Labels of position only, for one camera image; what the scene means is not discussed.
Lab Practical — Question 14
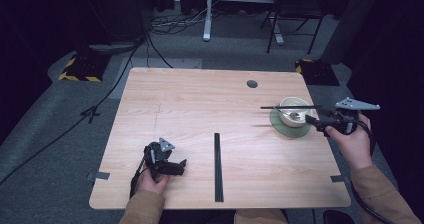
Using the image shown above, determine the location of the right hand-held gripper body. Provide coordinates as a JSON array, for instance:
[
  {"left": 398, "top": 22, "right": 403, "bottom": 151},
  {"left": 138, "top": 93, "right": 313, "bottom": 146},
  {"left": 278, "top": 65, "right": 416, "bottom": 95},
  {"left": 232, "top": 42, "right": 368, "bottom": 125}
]
[{"left": 328, "top": 96, "right": 381, "bottom": 137}]

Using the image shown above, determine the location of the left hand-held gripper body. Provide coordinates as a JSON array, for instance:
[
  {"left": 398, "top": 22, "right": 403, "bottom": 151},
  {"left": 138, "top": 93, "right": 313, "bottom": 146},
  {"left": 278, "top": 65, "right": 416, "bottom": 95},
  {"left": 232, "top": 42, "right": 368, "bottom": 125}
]
[{"left": 142, "top": 136, "right": 176, "bottom": 182}]

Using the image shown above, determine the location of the white bowl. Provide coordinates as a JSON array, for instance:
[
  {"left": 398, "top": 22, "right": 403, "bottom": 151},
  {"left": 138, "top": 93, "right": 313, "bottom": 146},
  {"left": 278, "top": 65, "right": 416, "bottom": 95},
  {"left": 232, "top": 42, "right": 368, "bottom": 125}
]
[{"left": 278, "top": 96, "right": 315, "bottom": 129}]

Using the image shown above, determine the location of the person's left hand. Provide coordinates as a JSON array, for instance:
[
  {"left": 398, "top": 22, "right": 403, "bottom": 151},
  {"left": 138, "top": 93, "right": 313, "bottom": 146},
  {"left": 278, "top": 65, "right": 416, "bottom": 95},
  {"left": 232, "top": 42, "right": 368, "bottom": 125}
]
[{"left": 136, "top": 167, "right": 172, "bottom": 196}]

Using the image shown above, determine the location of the person's right hand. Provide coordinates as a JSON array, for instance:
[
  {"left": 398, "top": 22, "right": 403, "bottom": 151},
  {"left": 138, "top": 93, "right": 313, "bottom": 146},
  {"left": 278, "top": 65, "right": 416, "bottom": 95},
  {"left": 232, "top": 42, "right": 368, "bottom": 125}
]
[{"left": 324, "top": 113, "right": 373, "bottom": 170}]

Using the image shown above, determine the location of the green round coaster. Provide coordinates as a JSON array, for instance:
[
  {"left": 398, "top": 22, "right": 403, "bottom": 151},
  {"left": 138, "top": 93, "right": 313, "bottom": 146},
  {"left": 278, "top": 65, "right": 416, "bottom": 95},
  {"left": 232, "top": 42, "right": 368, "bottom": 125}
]
[{"left": 269, "top": 107, "right": 312, "bottom": 139}]

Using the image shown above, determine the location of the black yellow striped stand base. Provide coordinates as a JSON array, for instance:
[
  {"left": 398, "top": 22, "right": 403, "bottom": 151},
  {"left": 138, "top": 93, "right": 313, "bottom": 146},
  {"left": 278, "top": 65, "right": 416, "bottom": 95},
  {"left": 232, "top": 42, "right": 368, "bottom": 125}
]
[
  {"left": 57, "top": 49, "right": 112, "bottom": 84},
  {"left": 294, "top": 58, "right": 341, "bottom": 87}
]

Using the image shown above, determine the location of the grey tape strip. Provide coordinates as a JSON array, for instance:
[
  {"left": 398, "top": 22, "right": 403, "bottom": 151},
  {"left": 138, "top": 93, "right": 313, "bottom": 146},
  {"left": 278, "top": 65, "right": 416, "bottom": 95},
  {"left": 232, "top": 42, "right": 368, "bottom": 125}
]
[
  {"left": 329, "top": 174, "right": 351, "bottom": 184},
  {"left": 86, "top": 171, "right": 111, "bottom": 182}
]

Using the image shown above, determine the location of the grey curtain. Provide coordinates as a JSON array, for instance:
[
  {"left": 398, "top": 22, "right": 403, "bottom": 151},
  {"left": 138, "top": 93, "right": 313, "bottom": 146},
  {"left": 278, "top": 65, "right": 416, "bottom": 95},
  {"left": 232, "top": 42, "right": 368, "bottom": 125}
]
[{"left": 320, "top": 0, "right": 383, "bottom": 66}]

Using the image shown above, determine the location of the person's tan trouser leg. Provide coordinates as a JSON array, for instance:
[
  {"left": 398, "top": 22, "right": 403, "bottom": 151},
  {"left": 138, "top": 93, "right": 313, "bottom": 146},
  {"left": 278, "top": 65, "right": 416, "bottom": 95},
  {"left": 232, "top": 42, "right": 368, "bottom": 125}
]
[{"left": 233, "top": 208, "right": 289, "bottom": 224}]

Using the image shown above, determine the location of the person's black shoe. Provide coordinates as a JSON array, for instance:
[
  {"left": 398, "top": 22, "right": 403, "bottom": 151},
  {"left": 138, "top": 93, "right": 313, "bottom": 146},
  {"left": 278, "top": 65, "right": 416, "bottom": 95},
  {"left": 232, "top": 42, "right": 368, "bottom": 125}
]
[{"left": 322, "top": 209, "right": 356, "bottom": 224}]

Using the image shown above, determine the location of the black chair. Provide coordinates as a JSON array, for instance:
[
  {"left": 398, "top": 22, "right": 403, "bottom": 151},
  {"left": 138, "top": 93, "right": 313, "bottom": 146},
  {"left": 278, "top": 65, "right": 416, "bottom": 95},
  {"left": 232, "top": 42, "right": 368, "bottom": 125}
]
[{"left": 259, "top": 0, "right": 326, "bottom": 56}]

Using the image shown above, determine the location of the left hand-held gripper cable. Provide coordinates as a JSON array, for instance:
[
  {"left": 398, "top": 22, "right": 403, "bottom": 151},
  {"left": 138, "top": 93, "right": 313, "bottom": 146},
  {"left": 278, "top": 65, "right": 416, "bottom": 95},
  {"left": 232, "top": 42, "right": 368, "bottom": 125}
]
[{"left": 129, "top": 158, "right": 148, "bottom": 199}]

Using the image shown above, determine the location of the hand-held gripper cable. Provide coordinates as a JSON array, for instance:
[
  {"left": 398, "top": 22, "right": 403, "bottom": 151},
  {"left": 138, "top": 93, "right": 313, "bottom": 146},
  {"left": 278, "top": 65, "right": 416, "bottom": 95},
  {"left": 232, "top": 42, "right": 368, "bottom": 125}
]
[
  {"left": 349, "top": 119, "right": 394, "bottom": 224},
  {"left": 129, "top": 158, "right": 148, "bottom": 199}
]

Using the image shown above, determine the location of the right hand-held gripper cable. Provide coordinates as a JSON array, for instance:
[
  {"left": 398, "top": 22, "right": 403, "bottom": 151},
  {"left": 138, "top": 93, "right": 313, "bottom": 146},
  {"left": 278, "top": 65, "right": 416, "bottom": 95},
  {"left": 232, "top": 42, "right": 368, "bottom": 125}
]
[{"left": 349, "top": 119, "right": 394, "bottom": 224}]

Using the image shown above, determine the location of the long black floor cable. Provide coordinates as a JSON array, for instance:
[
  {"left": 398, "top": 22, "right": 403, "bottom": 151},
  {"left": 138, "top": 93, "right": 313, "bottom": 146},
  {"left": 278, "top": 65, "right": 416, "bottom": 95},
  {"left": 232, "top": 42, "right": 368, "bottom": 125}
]
[{"left": 0, "top": 33, "right": 148, "bottom": 187}]

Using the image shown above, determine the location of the bundle of floor cables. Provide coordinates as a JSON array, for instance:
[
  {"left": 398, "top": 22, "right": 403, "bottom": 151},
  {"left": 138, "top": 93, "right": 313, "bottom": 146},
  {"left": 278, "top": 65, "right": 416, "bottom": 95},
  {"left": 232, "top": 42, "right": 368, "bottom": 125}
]
[{"left": 148, "top": 0, "right": 219, "bottom": 36}]

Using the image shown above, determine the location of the white desk frame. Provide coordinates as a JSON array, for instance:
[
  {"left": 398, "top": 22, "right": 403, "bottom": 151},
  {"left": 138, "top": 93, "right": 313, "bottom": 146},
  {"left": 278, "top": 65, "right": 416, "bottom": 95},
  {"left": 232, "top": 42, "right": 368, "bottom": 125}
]
[{"left": 202, "top": 0, "right": 285, "bottom": 46}]

